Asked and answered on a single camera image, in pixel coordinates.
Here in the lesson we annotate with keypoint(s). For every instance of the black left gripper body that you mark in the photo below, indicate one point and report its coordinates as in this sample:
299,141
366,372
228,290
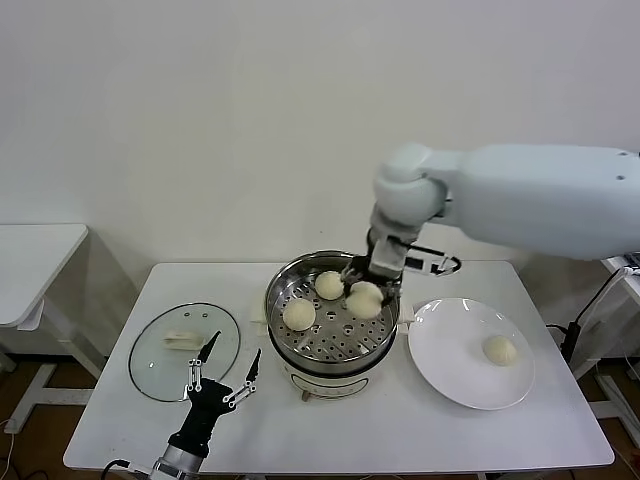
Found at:
205,405

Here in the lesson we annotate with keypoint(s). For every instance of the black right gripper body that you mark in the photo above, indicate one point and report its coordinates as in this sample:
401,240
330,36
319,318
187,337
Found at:
367,265

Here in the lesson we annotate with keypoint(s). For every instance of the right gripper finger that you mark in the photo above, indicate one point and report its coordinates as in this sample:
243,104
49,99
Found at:
389,297
349,274

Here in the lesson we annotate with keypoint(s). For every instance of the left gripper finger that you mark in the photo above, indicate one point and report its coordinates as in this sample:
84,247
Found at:
249,382
193,375

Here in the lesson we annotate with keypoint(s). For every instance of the white steamed baozi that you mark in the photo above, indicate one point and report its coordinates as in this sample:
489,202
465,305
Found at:
364,300
299,314
499,350
330,285

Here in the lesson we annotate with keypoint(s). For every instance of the round glass pot lid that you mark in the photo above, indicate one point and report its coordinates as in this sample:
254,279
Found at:
155,370

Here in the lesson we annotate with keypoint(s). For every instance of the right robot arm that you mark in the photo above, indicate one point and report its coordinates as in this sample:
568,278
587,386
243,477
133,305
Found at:
525,200

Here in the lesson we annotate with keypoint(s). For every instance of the stainless steel steamer basket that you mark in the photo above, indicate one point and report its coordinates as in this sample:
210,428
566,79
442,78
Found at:
350,340

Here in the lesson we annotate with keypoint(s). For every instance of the white electric cooking pot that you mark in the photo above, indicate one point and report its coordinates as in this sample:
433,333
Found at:
325,387

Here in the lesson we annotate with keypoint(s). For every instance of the round white plate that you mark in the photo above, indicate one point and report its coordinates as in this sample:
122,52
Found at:
450,350

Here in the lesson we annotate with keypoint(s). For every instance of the black power adapter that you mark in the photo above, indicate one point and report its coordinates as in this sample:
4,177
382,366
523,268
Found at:
570,342

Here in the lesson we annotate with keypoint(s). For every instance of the white side table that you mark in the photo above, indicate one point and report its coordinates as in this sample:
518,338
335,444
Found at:
612,265
30,260

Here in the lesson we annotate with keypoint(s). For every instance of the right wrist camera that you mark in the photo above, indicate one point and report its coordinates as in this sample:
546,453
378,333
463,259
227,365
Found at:
387,260

